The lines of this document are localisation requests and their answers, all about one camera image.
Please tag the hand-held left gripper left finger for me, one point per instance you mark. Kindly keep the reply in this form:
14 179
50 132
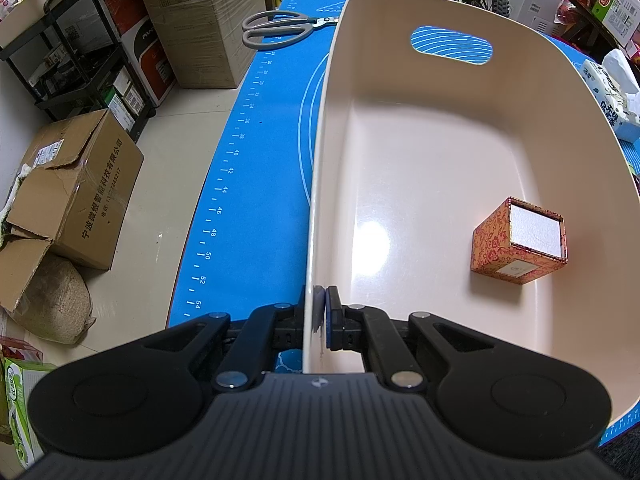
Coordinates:
287 330

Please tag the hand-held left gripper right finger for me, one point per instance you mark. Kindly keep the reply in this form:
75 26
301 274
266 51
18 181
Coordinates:
334 320

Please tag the cream plastic tub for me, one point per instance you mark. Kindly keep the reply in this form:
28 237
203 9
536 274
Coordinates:
425 160

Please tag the blue silicone mat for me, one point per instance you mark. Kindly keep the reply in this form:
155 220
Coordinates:
270 160

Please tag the orange patterned square box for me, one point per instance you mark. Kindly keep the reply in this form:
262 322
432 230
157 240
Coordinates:
500 245

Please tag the beige sack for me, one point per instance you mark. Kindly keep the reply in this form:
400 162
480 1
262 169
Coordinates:
55 300

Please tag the open brown cardboard box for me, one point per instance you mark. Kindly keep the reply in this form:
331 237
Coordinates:
85 185

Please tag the green printed carton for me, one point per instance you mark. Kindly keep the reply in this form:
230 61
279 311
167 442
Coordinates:
20 400

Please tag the taped brown cardboard box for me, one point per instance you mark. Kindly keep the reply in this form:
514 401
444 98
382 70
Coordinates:
210 40

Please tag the white and red appliance box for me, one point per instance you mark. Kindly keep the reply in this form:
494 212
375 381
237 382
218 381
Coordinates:
150 60

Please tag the black metal rack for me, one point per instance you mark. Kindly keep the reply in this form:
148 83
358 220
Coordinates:
95 55

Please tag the printed tissue pack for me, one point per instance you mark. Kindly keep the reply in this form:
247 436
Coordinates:
607 90

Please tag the dark wooden table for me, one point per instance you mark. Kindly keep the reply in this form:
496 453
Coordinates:
590 20

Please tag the beige storage bin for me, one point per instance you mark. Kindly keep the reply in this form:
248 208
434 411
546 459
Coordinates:
30 5

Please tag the green and white carton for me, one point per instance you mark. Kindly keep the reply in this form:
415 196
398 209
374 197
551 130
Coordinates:
617 7

